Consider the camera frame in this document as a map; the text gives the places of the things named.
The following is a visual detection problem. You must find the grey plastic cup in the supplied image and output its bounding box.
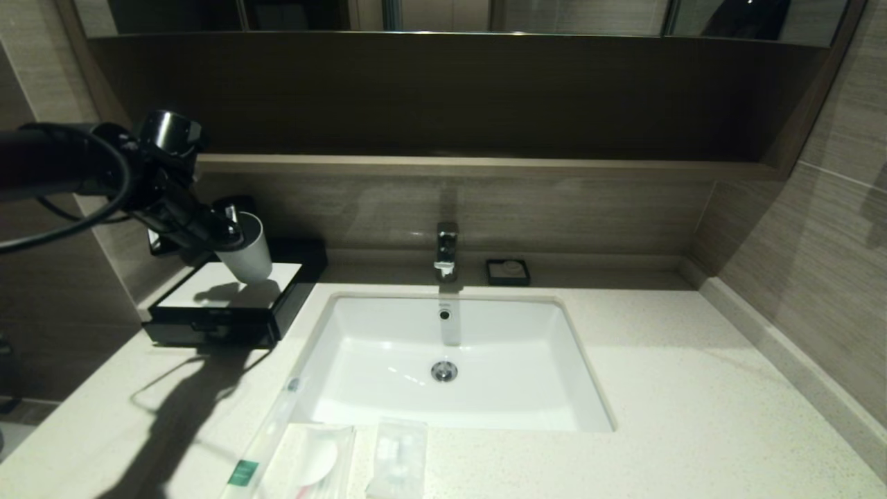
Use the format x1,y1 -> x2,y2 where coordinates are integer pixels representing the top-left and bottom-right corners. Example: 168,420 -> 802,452
215,211 -> 274,286

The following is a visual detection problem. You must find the black amenity drawer box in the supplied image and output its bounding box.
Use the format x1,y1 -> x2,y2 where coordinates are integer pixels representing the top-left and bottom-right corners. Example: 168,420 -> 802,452
142,239 -> 330,349

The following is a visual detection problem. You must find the chrome faucet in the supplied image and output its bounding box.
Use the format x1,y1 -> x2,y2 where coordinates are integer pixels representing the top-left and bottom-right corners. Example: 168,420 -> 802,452
434,222 -> 460,283

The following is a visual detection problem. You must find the brown wooden shelf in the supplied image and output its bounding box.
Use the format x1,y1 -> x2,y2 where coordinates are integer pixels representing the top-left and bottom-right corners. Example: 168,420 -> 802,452
197,154 -> 780,182

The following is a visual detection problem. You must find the toothbrush packet with green label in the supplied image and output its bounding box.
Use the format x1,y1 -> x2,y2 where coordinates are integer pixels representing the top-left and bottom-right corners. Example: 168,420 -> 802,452
222,378 -> 306,499

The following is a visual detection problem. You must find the clear packet with white disc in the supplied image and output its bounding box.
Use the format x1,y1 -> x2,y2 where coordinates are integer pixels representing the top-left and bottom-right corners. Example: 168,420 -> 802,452
253,423 -> 358,499

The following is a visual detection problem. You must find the black soap dish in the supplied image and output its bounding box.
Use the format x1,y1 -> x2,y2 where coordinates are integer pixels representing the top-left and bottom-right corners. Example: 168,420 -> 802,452
486,259 -> 531,288

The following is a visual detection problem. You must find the clear packet with cotton swabs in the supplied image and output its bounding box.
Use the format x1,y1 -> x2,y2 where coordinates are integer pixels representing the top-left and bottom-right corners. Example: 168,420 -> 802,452
365,419 -> 429,499

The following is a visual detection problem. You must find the white sink basin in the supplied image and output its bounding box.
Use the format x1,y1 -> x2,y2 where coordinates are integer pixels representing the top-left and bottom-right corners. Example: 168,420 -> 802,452
291,295 -> 616,432

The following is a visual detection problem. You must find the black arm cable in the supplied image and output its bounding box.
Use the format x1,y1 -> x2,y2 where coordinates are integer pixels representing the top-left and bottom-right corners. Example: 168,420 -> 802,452
0,123 -> 134,254

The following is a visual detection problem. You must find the wall mirror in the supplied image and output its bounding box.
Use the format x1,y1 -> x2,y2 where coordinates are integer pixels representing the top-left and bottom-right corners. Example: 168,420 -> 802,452
73,0 -> 850,49

